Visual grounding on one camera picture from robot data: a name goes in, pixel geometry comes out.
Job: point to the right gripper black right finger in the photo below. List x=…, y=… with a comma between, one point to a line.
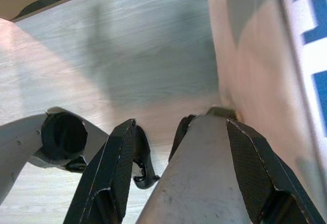
x=255, y=173

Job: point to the blue white printed leaflet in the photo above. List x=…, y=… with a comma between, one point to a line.
x=293, y=81

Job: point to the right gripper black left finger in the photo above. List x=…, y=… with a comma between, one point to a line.
x=107, y=173

